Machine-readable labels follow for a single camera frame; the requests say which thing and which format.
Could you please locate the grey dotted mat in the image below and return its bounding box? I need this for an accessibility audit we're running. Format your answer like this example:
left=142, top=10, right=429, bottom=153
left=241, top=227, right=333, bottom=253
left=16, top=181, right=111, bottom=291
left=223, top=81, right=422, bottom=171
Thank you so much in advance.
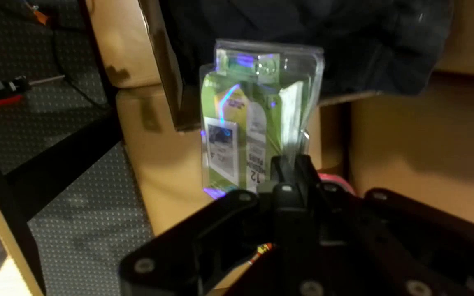
left=0, top=0, right=159, bottom=296

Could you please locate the red handled screwdriver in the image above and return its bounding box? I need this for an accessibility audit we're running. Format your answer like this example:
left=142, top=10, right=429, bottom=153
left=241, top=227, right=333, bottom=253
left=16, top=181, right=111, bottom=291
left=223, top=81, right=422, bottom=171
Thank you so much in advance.
left=0, top=72, right=68, bottom=115

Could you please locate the black cloth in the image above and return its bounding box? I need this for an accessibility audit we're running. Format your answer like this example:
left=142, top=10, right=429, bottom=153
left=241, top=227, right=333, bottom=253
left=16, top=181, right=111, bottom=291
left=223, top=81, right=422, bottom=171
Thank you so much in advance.
left=159, top=0, right=457, bottom=99

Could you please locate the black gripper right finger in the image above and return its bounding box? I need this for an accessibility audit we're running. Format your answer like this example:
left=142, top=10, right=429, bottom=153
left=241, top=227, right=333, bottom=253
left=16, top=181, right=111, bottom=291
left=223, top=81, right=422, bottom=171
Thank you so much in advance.
left=297, top=155, right=474, bottom=296

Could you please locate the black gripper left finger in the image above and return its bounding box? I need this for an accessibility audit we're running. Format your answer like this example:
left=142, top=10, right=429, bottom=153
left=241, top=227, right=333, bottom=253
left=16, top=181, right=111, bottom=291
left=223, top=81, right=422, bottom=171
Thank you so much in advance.
left=119, top=155, right=307, bottom=296

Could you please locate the tan leather sofa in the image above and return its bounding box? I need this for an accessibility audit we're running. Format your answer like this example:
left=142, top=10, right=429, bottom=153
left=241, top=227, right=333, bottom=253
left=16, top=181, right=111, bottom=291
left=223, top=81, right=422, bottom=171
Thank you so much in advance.
left=350, top=0, right=474, bottom=235

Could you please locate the light wooden board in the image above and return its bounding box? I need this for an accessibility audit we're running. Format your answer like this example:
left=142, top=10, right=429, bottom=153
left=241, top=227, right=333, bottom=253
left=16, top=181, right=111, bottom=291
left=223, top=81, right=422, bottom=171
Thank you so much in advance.
left=0, top=160, right=47, bottom=296

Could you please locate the clear plastic card case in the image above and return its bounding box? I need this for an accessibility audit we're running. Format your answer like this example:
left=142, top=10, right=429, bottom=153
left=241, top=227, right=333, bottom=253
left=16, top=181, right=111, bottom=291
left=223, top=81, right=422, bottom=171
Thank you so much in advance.
left=198, top=36, right=328, bottom=202

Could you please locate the black metal bar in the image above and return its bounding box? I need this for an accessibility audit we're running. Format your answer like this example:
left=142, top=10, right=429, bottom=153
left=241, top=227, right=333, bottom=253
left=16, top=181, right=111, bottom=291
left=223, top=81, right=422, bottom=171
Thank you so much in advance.
left=0, top=107, right=127, bottom=296

